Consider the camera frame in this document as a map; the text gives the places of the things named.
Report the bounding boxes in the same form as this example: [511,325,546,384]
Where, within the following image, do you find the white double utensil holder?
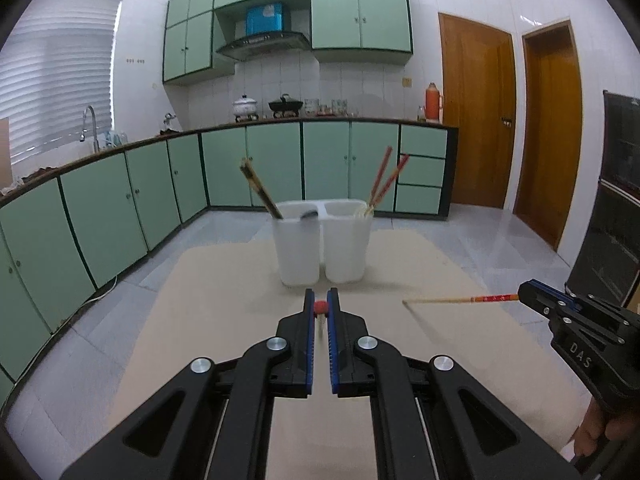
[272,200,373,287]

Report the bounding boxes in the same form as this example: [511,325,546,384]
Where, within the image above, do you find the right hand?
[574,398,639,456]

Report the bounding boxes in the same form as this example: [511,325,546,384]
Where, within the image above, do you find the black appliance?
[565,91,639,307]

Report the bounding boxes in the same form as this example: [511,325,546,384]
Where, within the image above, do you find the wooden door right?
[514,20,582,249]

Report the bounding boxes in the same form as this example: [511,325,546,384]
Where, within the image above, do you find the wooden door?
[514,20,582,249]
[438,13,516,208]

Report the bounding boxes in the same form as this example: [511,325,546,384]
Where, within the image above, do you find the orange thermos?
[424,82,442,122]

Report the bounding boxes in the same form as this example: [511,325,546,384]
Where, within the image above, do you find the wooden door left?
[438,13,516,208]

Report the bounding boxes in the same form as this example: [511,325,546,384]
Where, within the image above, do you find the green lower cabinets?
[1,118,458,394]

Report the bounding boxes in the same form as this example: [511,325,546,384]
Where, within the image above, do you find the green cabinets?
[163,0,413,84]
[1,118,458,394]

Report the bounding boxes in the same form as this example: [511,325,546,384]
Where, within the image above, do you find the kettle on counter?
[160,113,177,136]

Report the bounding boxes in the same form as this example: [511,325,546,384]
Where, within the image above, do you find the metal faucet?
[79,105,100,154]

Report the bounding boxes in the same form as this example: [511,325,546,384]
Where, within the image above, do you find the white pot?
[232,94,259,122]

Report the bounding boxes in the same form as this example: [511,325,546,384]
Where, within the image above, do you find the cardboard box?
[0,118,13,188]

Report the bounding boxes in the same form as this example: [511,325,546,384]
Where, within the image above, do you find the black wok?
[269,93,304,118]

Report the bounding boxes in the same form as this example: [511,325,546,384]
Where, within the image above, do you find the green upper cabinets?
[163,0,413,84]

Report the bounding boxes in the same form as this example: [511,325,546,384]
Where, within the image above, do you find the black range hood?
[216,30,311,62]

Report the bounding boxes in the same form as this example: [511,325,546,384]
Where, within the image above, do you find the window blind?
[1,0,122,164]

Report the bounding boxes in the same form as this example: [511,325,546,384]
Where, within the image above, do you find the blue box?
[245,2,291,36]

